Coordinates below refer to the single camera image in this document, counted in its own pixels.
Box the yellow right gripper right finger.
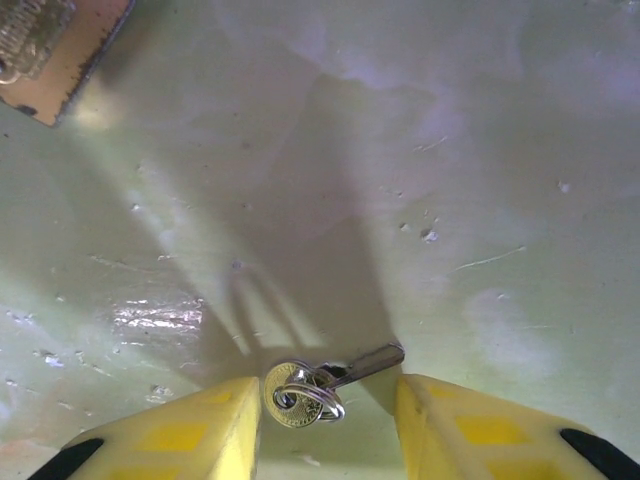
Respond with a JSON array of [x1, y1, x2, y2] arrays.
[[396, 373, 640, 480]]

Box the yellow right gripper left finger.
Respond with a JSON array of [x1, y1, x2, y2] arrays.
[[27, 375, 262, 480]]

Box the brass head padlock key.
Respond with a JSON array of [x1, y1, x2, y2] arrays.
[[263, 342, 406, 430]]

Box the cartoon print tin box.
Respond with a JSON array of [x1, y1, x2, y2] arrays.
[[0, 0, 137, 129]]

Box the silver key ring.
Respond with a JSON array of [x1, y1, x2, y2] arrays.
[[273, 366, 347, 424]]

